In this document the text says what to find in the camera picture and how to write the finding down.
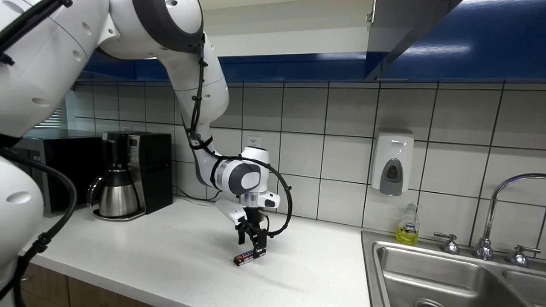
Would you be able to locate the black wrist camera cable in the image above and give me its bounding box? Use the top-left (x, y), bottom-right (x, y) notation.
top-left (186, 41), bottom-right (295, 241)

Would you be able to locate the black microwave oven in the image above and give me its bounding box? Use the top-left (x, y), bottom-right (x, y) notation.
top-left (10, 135), bottom-right (107, 215)

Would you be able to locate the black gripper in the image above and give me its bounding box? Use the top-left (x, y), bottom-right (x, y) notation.
top-left (235, 207), bottom-right (269, 255)

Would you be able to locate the steel coffee carafe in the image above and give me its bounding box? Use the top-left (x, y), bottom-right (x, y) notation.
top-left (85, 164), bottom-right (143, 222)

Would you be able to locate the open blue cabinet door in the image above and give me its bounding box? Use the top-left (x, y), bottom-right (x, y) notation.
top-left (365, 0), bottom-right (464, 82)

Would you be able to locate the white wall outlet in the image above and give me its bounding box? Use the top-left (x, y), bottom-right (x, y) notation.
top-left (242, 134), bottom-right (264, 152)

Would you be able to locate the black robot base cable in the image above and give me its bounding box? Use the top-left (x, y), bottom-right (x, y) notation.
top-left (0, 145), bottom-right (80, 307)

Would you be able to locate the chrome faucet handle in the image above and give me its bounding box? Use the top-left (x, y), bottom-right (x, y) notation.
top-left (433, 231), bottom-right (462, 256)
top-left (508, 244), bottom-right (542, 268)

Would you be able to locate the white wall soap dispenser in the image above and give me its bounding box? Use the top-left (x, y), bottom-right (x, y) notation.
top-left (370, 132), bottom-right (416, 198)

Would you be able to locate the window blind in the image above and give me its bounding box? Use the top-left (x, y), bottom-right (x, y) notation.
top-left (23, 91), bottom-right (78, 142)

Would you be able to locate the black coffee maker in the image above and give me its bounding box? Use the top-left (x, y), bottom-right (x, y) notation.
top-left (100, 132), bottom-right (174, 222)

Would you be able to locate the chrome faucet spout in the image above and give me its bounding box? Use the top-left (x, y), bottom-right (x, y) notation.
top-left (474, 173), bottom-right (546, 261)

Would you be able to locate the stainless steel sink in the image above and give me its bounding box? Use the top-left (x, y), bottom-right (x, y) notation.
top-left (360, 229), bottom-right (546, 307)

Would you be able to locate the brown Snickers packet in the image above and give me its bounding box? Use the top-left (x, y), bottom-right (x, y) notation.
top-left (232, 246), bottom-right (269, 268)

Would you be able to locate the wooden lower cabinet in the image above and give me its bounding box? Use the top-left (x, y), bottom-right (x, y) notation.
top-left (11, 261), bottom-right (155, 307)

